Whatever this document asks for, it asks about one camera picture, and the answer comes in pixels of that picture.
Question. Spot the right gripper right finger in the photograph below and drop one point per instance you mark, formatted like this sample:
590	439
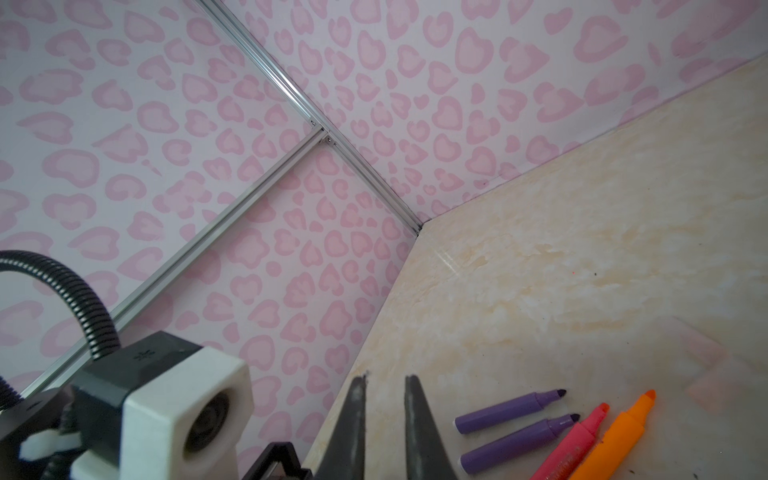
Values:
426	457

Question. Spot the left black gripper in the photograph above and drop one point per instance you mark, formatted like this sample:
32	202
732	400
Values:
278	461

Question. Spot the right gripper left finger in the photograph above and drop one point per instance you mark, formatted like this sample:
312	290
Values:
344	458

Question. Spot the pink marker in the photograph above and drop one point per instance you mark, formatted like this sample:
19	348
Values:
572	450

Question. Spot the orange marker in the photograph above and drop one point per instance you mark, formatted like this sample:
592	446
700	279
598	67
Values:
617	442

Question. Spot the clear pen cap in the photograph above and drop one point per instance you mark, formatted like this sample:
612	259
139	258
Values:
722	385

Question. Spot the lower purple marker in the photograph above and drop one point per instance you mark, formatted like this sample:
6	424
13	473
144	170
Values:
516	444

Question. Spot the purple marker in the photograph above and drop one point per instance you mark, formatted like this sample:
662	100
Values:
506	411
516	444

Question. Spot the upper purple marker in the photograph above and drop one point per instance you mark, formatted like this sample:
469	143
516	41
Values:
506	411

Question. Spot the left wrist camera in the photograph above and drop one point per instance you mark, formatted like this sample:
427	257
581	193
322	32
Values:
160	408

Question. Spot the diagonal aluminium frame bar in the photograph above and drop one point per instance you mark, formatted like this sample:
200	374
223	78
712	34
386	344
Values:
61	371

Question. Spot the left corner aluminium post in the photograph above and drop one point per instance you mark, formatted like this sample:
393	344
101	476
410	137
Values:
242	38

